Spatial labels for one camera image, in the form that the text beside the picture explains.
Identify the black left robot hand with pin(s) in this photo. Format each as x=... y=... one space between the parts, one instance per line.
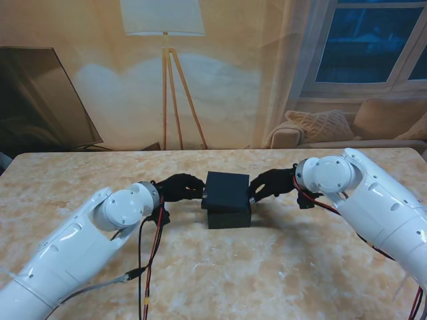
x=180 y=188

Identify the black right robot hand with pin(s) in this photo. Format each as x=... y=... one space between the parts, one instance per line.
x=273 y=185

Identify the black gift box lid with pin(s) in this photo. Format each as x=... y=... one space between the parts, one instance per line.
x=227 y=191

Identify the black gift box pink inside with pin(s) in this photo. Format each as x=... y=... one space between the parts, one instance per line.
x=230 y=220

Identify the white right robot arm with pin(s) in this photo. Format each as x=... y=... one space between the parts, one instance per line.
x=367 y=200

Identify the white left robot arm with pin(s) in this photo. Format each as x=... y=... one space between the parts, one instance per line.
x=83 y=240

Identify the beige sofa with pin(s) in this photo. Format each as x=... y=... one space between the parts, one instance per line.
x=283 y=133

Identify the knitted beige cushion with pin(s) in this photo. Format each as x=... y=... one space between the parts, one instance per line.
x=320 y=125

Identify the tan plain cushion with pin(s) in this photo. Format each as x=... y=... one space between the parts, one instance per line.
x=377 y=120
x=417 y=131

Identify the sheer beige curtain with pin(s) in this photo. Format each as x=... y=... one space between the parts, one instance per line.
x=290 y=50

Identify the black flat television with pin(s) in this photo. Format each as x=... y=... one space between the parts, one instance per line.
x=33 y=100

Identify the tripod floor lamp white shade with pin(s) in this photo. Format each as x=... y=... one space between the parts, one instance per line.
x=163 y=16

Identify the dark grey chair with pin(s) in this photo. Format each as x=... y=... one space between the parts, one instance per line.
x=3 y=161

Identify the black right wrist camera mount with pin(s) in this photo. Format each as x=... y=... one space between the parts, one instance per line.
x=305 y=201

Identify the window with white frame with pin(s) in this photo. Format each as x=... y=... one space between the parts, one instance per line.
x=360 y=43

